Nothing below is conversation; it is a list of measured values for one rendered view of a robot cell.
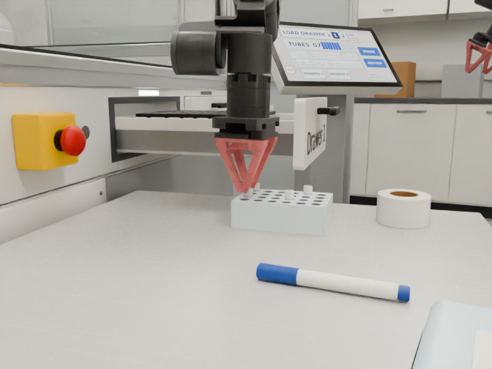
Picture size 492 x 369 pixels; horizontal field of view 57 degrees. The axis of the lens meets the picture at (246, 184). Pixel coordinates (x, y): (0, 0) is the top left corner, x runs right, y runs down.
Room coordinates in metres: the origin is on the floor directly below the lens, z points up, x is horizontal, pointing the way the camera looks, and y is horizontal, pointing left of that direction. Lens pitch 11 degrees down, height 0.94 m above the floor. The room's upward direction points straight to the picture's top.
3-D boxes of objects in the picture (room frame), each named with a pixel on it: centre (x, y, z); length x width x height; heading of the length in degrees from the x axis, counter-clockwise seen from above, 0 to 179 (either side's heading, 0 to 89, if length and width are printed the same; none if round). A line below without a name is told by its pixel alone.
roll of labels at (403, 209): (0.61, -0.22, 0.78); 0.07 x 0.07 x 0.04
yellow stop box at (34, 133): (0.60, 0.26, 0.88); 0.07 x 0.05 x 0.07; 164
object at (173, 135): (0.89, 0.08, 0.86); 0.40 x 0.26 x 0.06; 74
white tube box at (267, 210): (0.60, -0.05, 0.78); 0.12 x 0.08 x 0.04; 73
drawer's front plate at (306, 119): (0.83, -0.12, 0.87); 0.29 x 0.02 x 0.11; 164
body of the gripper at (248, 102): (0.61, 0.00, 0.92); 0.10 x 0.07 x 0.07; 163
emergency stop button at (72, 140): (0.59, 0.23, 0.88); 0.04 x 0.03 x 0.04; 164
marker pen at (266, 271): (0.39, -0.08, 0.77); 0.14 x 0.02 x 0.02; 68
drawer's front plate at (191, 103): (1.23, 0.10, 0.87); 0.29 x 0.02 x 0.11; 164
